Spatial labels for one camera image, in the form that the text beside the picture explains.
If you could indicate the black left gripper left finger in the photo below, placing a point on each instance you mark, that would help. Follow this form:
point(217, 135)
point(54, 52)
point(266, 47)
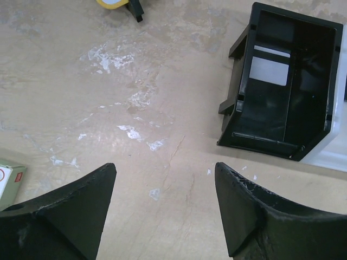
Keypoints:
point(65, 223)

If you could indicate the yellow-framed whiteboard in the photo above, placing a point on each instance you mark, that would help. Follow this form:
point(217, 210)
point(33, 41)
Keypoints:
point(112, 4)

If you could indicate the small green white box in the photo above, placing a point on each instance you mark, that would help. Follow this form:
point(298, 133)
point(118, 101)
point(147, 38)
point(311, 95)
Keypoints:
point(11, 176)

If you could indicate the black and white tray organizer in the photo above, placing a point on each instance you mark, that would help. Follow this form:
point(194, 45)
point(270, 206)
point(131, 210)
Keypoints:
point(305, 120)

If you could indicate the silver card in tray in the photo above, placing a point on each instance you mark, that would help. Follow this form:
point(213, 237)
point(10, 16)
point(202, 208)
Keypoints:
point(270, 65)

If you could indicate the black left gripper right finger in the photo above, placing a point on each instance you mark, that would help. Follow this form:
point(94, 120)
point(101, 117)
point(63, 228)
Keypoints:
point(259, 224)

